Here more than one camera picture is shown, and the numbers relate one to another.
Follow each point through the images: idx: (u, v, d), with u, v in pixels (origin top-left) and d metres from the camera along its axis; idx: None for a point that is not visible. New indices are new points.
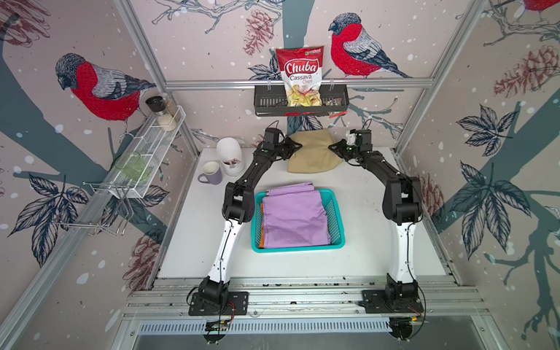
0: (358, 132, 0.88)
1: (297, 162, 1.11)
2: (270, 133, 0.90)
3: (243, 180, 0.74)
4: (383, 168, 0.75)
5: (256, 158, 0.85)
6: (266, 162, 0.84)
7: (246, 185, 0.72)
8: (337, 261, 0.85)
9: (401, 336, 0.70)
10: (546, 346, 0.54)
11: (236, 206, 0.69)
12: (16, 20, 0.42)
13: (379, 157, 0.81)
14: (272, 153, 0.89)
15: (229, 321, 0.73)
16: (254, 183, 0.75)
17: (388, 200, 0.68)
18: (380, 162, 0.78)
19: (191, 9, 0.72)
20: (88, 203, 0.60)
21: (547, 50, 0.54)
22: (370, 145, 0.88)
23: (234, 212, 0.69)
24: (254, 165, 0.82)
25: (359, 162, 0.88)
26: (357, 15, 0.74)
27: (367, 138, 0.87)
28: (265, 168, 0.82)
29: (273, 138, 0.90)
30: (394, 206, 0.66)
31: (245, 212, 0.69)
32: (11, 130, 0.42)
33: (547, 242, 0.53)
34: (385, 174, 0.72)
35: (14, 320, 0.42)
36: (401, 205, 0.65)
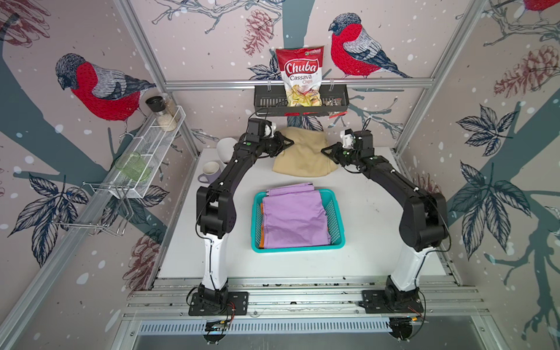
0: (357, 135, 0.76)
1: (285, 162, 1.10)
2: (254, 123, 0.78)
3: (218, 181, 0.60)
4: (397, 181, 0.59)
5: (235, 154, 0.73)
6: (249, 158, 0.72)
7: (223, 188, 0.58)
8: (337, 261, 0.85)
9: (401, 337, 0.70)
10: (546, 346, 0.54)
11: (212, 215, 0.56)
12: (16, 20, 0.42)
13: (387, 167, 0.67)
14: (256, 145, 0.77)
15: (228, 321, 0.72)
16: (234, 185, 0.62)
17: (408, 221, 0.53)
18: (389, 173, 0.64)
19: (191, 9, 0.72)
20: (88, 203, 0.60)
21: (547, 50, 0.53)
22: (371, 149, 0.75)
23: (210, 223, 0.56)
24: (233, 161, 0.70)
25: (361, 170, 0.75)
26: (357, 15, 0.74)
27: (367, 141, 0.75)
28: (246, 166, 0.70)
29: (258, 129, 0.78)
30: (417, 228, 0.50)
31: (223, 224, 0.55)
32: (11, 130, 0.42)
33: (547, 242, 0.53)
34: (400, 190, 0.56)
35: (14, 321, 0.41)
36: (425, 230, 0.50)
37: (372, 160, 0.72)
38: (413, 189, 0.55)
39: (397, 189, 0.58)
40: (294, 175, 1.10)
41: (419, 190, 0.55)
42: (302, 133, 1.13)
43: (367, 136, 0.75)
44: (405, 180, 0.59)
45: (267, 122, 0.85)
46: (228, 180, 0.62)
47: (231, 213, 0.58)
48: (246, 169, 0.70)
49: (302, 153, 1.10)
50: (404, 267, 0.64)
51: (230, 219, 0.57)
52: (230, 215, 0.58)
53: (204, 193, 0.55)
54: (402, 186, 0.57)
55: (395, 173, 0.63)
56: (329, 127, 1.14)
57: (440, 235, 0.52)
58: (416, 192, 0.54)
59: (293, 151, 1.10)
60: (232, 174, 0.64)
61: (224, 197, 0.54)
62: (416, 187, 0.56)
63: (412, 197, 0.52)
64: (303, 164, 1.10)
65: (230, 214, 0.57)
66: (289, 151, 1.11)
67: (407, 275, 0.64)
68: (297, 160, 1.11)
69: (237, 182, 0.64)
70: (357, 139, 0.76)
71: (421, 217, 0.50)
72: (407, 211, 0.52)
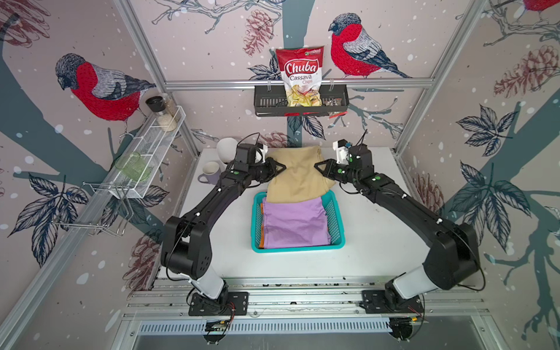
0: (355, 154, 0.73)
1: (278, 189, 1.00)
2: (244, 151, 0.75)
3: (194, 212, 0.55)
4: (414, 210, 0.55)
5: (220, 182, 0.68)
6: (235, 187, 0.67)
7: (199, 220, 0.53)
8: (338, 261, 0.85)
9: (401, 336, 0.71)
10: (546, 346, 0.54)
11: (180, 254, 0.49)
12: (16, 20, 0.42)
13: (394, 189, 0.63)
14: (244, 174, 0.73)
15: (228, 321, 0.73)
16: (213, 217, 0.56)
17: (437, 262, 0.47)
18: (401, 198, 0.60)
19: (191, 9, 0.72)
20: (88, 203, 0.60)
21: (547, 51, 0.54)
22: (370, 168, 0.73)
23: (178, 264, 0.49)
24: (216, 190, 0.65)
25: (365, 192, 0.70)
26: (357, 15, 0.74)
27: (367, 160, 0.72)
28: (230, 195, 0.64)
29: (247, 156, 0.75)
30: (450, 270, 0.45)
31: (194, 265, 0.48)
32: (11, 130, 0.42)
33: (547, 242, 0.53)
34: (422, 223, 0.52)
35: (14, 321, 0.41)
36: (459, 270, 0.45)
37: (375, 181, 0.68)
38: (436, 222, 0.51)
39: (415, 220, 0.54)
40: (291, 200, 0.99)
41: (442, 222, 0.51)
42: (293, 155, 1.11)
43: (366, 154, 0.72)
44: (422, 208, 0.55)
45: (259, 144, 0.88)
46: (206, 211, 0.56)
47: (205, 251, 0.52)
48: (230, 199, 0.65)
49: (296, 176, 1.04)
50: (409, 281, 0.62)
51: (203, 259, 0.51)
52: (205, 255, 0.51)
53: (175, 226, 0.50)
54: (424, 216, 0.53)
55: (408, 198, 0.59)
56: (329, 127, 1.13)
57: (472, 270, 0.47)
58: (440, 224, 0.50)
59: (285, 176, 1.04)
60: (211, 204, 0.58)
61: (196, 230, 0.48)
62: (439, 218, 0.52)
63: (439, 235, 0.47)
64: (298, 187, 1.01)
65: (203, 252, 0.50)
66: (281, 177, 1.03)
67: (415, 292, 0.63)
68: (292, 184, 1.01)
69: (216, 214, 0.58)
70: (354, 158, 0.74)
71: (454, 257, 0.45)
72: (437, 251, 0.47)
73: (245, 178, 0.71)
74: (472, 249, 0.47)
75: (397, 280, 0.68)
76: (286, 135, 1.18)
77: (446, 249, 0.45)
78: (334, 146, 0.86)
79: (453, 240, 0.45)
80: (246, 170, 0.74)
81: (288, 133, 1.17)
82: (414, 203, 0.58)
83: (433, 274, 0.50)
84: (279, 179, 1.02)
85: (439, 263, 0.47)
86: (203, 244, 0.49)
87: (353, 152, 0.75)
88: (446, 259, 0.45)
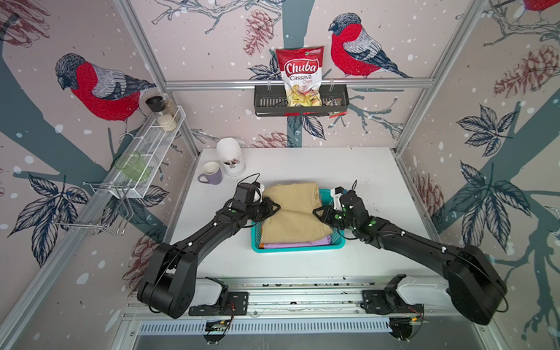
0: (348, 203, 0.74)
1: (273, 229, 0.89)
2: (243, 190, 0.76)
3: (186, 242, 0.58)
4: (415, 245, 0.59)
5: (216, 217, 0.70)
6: (230, 224, 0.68)
7: (189, 251, 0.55)
8: (338, 260, 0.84)
9: (401, 336, 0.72)
10: (546, 345, 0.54)
11: (160, 289, 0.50)
12: (16, 20, 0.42)
13: (391, 230, 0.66)
14: (240, 214, 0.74)
15: (229, 321, 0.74)
16: (203, 250, 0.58)
17: (461, 293, 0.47)
18: (400, 237, 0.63)
19: (192, 9, 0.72)
20: (88, 203, 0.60)
21: (547, 51, 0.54)
22: (366, 214, 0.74)
23: (157, 300, 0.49)
24: (211, 224, 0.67)
25: (365, 239, 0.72)
26: (357, 15, 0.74)
27: (360, 206, 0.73)
28: (224, 232, 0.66)
29: (246, 195, 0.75)
30: (478, 297, 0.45)
31: (172, 302, 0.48)
32: (11, 130, 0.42)
33: (547, 242, 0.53)
34: (429, 257, 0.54)
35: (13, 321, 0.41)
36: (485, 297, 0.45)
37: (373, 227, 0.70)
38: (442, 252, 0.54)
39: (422, 254, 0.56)
40: (286, 240, 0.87)
41: (448, 250, 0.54)
42: (289, 190, 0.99)
43: (358, 201, 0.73)
44: (424, 241, 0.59)
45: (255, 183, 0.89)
46: (198, 243, 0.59)
47: (188, 288, 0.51)
48: (224, 235, 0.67)
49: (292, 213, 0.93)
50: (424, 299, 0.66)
51: (184, 295, 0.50)
52: (187, 291, 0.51)
53: (162, 255, 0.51)
54: (429, 249, 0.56)
55: (407, 235, 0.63)
56: (329, 127, 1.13)
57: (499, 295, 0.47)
58: (447, 254, 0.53)
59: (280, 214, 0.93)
60: (205, 237, 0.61)
61: (183, 262, 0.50)
62: (443, 248, 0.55)
63: (450, 265, 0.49)
64: (294, 227, 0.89)
65: (185, 288, 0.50)
66: (276, 216, 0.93)
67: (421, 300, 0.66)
68: (287, 223, 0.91)
69: (207, 249, 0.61)
70: (348, 206, 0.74)
71: (475, 284, 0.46)
72: (455, 281, 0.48)
73: (240, 216, 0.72)
74: (486, 271, 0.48)
75: (399, 286, 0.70)
76: (286, 135, 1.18)
77: (463, 277, 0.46)
78: (332, 193, 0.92)
79: (464, 267, 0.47)
80: (243, 210, 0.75)
81: (288, 133, 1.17)
82: (415, 238, 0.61)
83: (462, 306, 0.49)
84: (273, 219, 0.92)
85: (464, 294, 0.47)
86: (185, 278, 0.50)
87: (344, 202, 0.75)
88: (466, 288, 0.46)
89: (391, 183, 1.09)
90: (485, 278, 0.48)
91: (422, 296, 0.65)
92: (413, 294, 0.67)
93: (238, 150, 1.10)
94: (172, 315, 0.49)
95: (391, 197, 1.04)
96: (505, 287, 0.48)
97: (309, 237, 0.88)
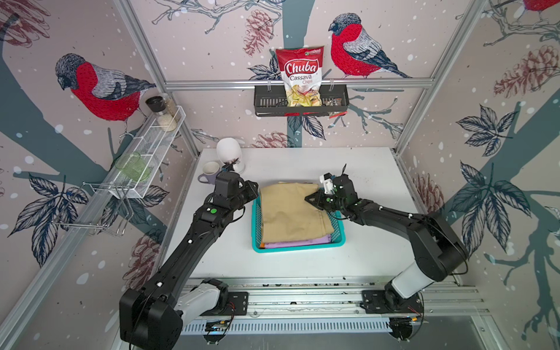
0: (338, 184, 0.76)
1: (273, 227, 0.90)
2: (224, 183, 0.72)
3: (154, 283, 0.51)
4: (389, 216, 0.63)
5: (190, 235, 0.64)
6: (209, 233, 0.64)
7: (160, 295, 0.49)
8: (338, 260, 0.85)
9: (401, 336, 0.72)
10: (545, 346, 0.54)
11: (144, 327, 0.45)
12: (16, 20, 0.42)
13: (372, 205, 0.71)
14: (224, 211, 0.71)
15: (228, 321, 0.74)
16: (178, 283, 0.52)
17: (420, 253, 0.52)
18: (379, 210, 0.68)
19: (191, 9, 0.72)
20: (88, 203, 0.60)
21: (547, 51, 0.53)
22: (354, 195, 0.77)
23: (143, 340, 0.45)
24: (187, 244, 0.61)
25: (351, 217, 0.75)
26: (357, 15, 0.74)
27: (349, 187, 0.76)
28: (201, 249, 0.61)
29: (227, 188, 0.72)
30: (432, 253, 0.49)
31: (157, 345, 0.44)
32: (11, 130, 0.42)
33: (547, 242, 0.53)
34: (398, 222, 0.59)
35: (14, 321, 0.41)
36: (440, 255, 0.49)
37: (358, 205, 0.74)
38: (407, 218, 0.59)
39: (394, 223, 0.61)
40: (287, 240, 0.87)
41: (415, 216, 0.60)
42: (291, 191, 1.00)
43: (348, 183, 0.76)
44: (398, 212, 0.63)
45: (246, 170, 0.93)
46: (170, 278, 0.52)
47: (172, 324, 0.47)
48: (202, 251, 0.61)
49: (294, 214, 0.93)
50: (419, 287, 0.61)
51: (170, 333, 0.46)
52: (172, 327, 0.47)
53: (131, 302, 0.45)
54: (397, 217, 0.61)
55: (384, 208, 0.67)
56: (329, 127, 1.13)
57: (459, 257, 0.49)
58: (413, 219, 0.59)
59: (281, 215, 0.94)
60: (176, 268, 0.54)
61: (154, 310, 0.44)
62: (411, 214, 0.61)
63: (411, 225, 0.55)
64: (294, 227, 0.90)
65: (169, 327, 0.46)
66: (278, 216, 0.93)
67: (414, 289, 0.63)
68: (289, 224, 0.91)
69: (184, 277, 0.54)
70: (339, 187, 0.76)
71: (429, 242, 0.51)
72: (415, 241, 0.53)
73: (224, 216, 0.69)
74: (446, 232, 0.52)
75: (394, 280, 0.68)
76: (286, 135, 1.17)
77: (419, 235, 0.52)
78: (320, 179, 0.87)
79: (424, 227, 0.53)
80: (226, 205, 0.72)
81: (288, 133, 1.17)
82: (391, 211, 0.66)
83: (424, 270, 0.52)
84: (275, 219, 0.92)
85: (421, 254, 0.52)
86: (165, 321, 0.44)
87: (335, 183, 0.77)
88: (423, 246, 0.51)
89: (391, 183, 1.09)
90: (447, 242, 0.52)
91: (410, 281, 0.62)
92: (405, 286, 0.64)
93: (237, 150, 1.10)
94: None
95: (391, 197, 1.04)
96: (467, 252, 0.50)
97: (310, 235, 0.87)
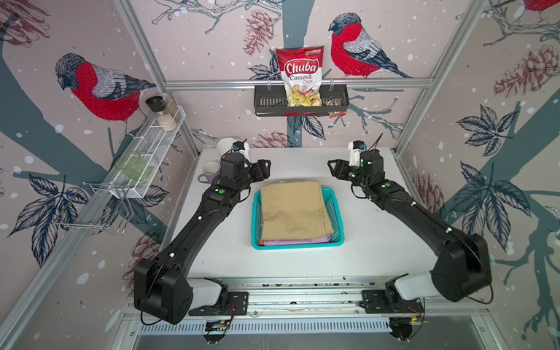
0: (367, 158, 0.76)
1: (274, 226, 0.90)
2: (228, 164, 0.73)
3: (168, 253, 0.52)
4: (421, 216, 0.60)
5: (201, 208, 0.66)
6: (218, 211, 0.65)
7: (172, 262, 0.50)
8: (337, 260, 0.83)
9: (401, 336, 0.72)
10: (545, 345, 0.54)
11: (157, 297, 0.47)
12: (16, 20, 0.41)
13: (403, 197, 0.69)
14: (231, 192, 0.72)
15: (229, 321, 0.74)
16: (189, 255, 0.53)
17: (447, 273, 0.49)
18: (410, 205, 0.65)
19: (191, 9, 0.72)
20: (88, 203, 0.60)
21: (547, 50, 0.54)
22: (381, 173, 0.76)
23: (154, 308, 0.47)
24: (196, 219, 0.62)
25: (372, 197, 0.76)
26: (357, 15, 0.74)
27: (378, 165, 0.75)
28: (211, 224, 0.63)
29: (232, 170, 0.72)
30: (457, 279, 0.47)
31: (169, 312, 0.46)
32: (11, 130, 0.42)
33: (547, 241, 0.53)
34: (431, 232, 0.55)
35: (13, 321, 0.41)
36: (467, 280, 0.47)
37: (384, 188, 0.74)
38: (445, 231, 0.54)
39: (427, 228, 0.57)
40: (288, 238, 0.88)
41: (452, 230, 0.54)
42: (293, 190, 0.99)
43: (378, 160, 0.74)
44: (435, 219, 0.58)
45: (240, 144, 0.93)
46: (181, 250, 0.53)
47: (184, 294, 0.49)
48: (212, 226, 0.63)
49: (295, 214, 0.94)
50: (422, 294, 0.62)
51: (181, 302, 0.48)
52: (185, 297, 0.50)
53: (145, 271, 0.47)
54: (433, 225, 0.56)
55: (416, 206, 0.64)
56: (329, 127, 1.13)
57: (482, 282, 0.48)
58: (449, 234, 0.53)
59: (282, 214, 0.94)
60: (188, 241, 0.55)
61: (167, 278, 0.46)
62: (448, 227, 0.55)
63: (446, 243, 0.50)
64: (295, 226, 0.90)
65: (179, 296, 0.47)
66: (279, 216, 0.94)
67: (416, 294, 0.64)
68: (289, 222, 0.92)
69: (193, 251, 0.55)
70: (367, 163, 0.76)
71: (461, 267, 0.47)
72: (445, 259, 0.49)
73: (230, 197, 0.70)
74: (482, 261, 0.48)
75: (397, 280, 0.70)
76: (286, 135, 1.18)
77: (453, 258, 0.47)
78: (349, 147, 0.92)
79: (460, 250, 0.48)
80: (233, 188, 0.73)
81: (288, 133, 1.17)
82: (424, 212, 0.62)
83: (440, 284, 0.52)
84: (276, 218, 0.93)
85: (448, 273, 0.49)
86: (178, 289, 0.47)
87: (364, 157, 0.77)
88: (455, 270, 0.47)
89: None
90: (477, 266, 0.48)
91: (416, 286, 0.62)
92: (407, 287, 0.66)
93: None
94: (173, 322, 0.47)
95: None
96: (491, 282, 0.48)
97: (310, 235, 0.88)
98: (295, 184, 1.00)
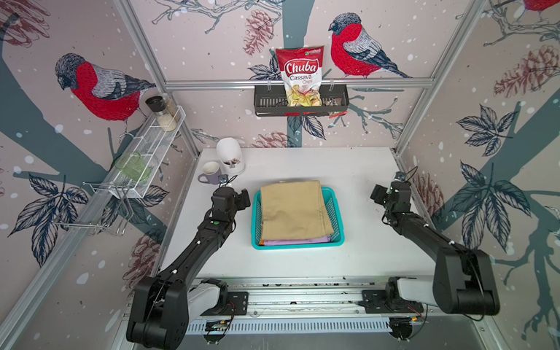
0: (397, 186, 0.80)
1: (273, 226, 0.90)
2: (220, 197, 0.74)
3: (170, 270, 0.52)
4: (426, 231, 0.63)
5: (198, 234, 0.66)
6: (215, 238, 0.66)
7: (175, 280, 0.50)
8: (337, 260, 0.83)
9: (401, 337, 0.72)
10: (545, 345, 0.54)
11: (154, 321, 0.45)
12: (16, 20, 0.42)
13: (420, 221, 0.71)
14: (224, 223, 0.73)
15: (228, 321, 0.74)
16: (190, 275, 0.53)
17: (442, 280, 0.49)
18: (421, 227, 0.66)
19: (191, 9, 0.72)
20: (88, 203, 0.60)
21: (547, 51, 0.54)
22: (407, 204, 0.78)
23: (150, 334, 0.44)
24: (195, 243, 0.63)
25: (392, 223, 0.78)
26: (357, 15, 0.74)
27: (405, 195, 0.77)
28: (210, 249, 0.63)
29: (224, 203, 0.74)
30: (454, 284, 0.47)
31: (166, 335, 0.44)
32: (11, 130, 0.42)
33: (547, 242, 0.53)
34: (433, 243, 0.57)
35: (14, 321, 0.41)
36: (460, 289, 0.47)
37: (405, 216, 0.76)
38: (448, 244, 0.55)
39: (432, 244, 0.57)
40: (288, 238, 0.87)
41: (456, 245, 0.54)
42: (293, 190, 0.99)
43: (406, 190, 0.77)
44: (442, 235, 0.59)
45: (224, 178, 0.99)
46: (183, 268, 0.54)
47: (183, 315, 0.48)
48: (210, 251, 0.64)
49: (295, 214, 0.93)
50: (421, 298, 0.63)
51: (179, 324, 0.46)
52: (181, 319, 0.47)
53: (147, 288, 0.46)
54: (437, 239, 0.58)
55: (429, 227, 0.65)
56: (329, 127, 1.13)
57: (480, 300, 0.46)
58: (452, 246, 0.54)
59: (282, 214, 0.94)
60: (189, 260, 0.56)
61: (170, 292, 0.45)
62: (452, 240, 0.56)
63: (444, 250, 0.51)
64: (295, 226, 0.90)
65: (179, 316, 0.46)
66: (279, 216, 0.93)
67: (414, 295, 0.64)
68: (289, 222, 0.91)
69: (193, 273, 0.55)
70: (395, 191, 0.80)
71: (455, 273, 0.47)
72: (440, 265, 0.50)
73: (224, 227, 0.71)
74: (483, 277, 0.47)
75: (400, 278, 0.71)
76: (286, 135, 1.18)
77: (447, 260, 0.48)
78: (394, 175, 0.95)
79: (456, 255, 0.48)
80: (226, 219, 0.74)
81: (288, 133, 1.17)
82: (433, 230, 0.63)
83: (440, 295, 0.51)
84: (276, 218, 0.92)
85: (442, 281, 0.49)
86: (179, 307, 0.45)
87: (395, 185, 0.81)
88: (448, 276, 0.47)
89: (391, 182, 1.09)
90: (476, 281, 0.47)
91: (417, 290, 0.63)
92: (408, 287, 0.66)
93: (238, 150, 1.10)
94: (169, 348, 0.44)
95: None
96: (499, 304, 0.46)
97: (310, 235, 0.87)
98: (295, 185, 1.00)
